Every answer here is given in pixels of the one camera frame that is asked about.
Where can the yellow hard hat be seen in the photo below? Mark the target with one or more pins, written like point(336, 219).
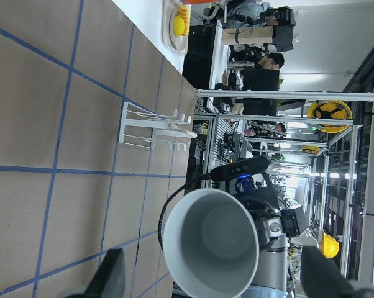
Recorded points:
point(332, 109)

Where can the translucent white plastic cup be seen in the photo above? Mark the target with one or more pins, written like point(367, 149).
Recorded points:
point(210, 244)

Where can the cream tray with yellow toy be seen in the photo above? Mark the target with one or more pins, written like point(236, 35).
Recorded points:
point(175, 25)

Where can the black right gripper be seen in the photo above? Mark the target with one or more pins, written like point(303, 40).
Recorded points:
point(272, 217)

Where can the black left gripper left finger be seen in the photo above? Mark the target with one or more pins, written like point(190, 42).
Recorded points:
point(109, 279)

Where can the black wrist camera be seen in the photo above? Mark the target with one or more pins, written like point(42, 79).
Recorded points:
point(245, 167)

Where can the white wire cup rack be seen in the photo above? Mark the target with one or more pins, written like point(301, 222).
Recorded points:
point(143, 128)

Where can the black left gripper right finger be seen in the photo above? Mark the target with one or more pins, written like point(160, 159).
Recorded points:
point(321, 278)

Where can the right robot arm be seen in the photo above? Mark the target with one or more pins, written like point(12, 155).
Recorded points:
point(270, 278)

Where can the person in black shirt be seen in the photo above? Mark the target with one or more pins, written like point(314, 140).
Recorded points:
point(264, 76)

